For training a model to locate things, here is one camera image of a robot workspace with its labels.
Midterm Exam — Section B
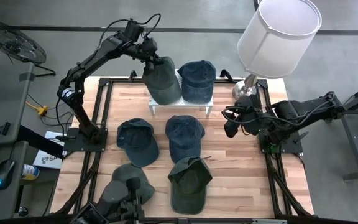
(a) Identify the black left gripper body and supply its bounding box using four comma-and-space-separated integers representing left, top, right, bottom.
139, 49, 165, 65

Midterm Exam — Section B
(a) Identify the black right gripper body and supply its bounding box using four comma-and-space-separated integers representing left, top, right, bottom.
233, 102, 262, 136

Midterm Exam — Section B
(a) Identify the dark green baseball cap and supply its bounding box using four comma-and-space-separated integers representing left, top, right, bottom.
141, 55, 182, 106
111, 163, 156, 205

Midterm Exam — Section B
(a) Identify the blue cap with white tag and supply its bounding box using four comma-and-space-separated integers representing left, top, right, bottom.
177, 60, 217, 105

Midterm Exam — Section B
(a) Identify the blue denim baseball cap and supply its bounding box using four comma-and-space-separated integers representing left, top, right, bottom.
165, 114, 206, 164

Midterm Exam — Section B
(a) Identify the green cap with strap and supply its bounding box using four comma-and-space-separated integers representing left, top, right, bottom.
167, 155, 213, 215

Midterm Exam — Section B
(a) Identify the dark teal baseball cap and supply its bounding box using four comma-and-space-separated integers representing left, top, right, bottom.
116, 118, 160, 168

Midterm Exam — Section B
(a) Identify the black table clamp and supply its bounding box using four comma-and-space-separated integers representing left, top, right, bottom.
219, 68, 235, 83

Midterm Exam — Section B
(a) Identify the white perforated metal shelf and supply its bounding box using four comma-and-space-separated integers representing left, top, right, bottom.
148, 68, 214, 116

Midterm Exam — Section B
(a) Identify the white shade silver lamp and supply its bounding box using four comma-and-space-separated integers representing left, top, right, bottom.
232, 0, 323, 103

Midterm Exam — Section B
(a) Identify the dark grey metal cart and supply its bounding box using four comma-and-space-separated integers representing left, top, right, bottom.
323, 79, 358, 181

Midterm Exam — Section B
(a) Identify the yellow power plug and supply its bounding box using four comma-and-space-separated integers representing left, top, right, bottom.
25, 101, 49, 118

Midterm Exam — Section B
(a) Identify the black desk beam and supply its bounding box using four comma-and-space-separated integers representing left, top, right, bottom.
17, 124, 65, 159

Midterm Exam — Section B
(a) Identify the black floor fan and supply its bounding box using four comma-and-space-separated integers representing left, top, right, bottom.
0, 20, 57, 78

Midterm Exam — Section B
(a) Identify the white printed cardboard box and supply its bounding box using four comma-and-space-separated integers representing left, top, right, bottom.
32, 130, 67, 170

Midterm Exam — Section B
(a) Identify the white and yellow can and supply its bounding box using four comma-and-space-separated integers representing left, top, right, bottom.
22, 164, 40, 181

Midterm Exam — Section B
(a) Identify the small black stand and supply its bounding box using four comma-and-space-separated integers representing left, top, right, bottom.
0, 121, 12, 136

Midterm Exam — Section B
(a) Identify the black computer mouse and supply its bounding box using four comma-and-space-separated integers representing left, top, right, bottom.
0, 159, 16, 190

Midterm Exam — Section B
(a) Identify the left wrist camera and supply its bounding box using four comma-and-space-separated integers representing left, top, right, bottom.
141, 37, 158, 54

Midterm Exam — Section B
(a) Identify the black aluminium table frame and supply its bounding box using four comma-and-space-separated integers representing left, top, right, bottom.
50, 76, 318, 224

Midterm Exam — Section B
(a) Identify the silver metal bracket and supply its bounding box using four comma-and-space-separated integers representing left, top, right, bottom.
252, 219, 288, 224

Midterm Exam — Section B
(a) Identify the black floor cable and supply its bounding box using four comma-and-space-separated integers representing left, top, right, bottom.
40, 98, 80, 127

